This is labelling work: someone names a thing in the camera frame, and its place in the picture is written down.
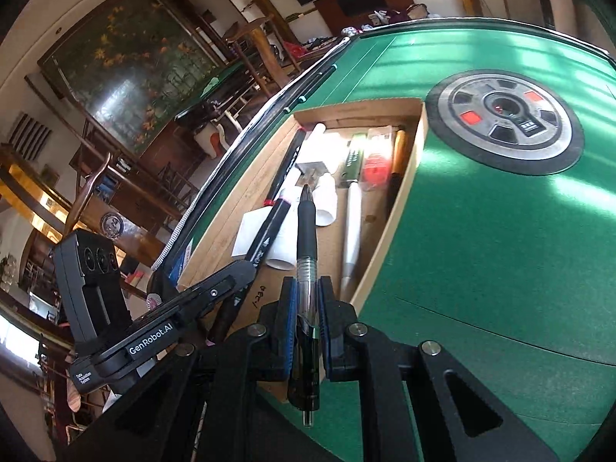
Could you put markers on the white plastic tube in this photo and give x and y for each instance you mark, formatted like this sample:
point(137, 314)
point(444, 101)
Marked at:
point(327, 199)
point(285, 248)

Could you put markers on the red packet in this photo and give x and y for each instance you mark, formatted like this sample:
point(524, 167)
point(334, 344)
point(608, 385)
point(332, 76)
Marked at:
point(378, 163)

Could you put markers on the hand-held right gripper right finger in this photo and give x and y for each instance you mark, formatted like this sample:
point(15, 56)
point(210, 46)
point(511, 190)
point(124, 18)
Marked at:
point(325, 327)

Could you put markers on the red bag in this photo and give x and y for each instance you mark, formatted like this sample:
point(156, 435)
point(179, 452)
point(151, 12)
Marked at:
point(294, 50)

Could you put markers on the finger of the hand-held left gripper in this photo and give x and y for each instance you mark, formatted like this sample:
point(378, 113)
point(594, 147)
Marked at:
point(216, 288)

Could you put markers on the framed flower painting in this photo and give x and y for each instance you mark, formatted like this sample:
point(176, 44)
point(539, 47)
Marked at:
point(130, 57)

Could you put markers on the black marker red ends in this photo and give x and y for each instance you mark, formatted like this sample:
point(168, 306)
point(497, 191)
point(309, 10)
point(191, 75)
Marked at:
point(288, 163)

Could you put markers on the wooden chair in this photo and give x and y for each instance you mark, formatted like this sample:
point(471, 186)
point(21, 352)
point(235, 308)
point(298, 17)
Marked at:
point(262, 53)

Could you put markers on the round dark plaque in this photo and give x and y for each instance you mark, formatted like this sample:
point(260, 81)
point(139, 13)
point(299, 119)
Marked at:
point(111, 225)

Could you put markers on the black clear ballpoint pen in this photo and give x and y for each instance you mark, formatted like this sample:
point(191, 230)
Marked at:
point(305, 231)

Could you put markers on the cardboard box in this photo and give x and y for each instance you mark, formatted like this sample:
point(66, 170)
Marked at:
point(385, 250)

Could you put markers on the white square card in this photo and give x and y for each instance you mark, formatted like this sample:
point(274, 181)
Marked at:
point(248, 233)

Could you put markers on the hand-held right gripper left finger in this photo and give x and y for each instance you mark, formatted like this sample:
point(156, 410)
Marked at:
point(290, 327)

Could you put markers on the grey marker white cap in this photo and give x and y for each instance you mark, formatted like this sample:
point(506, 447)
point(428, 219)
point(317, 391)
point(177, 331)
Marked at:
point(353, 231)

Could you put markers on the black marker white print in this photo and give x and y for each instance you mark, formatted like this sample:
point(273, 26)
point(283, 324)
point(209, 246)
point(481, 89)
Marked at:
point(269, 236)

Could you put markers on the round table control panel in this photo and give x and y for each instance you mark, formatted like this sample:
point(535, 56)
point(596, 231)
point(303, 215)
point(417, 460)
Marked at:
point(505, 120)

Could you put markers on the orange black marker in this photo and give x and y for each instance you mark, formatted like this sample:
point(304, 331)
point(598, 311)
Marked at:
point(398, 154)

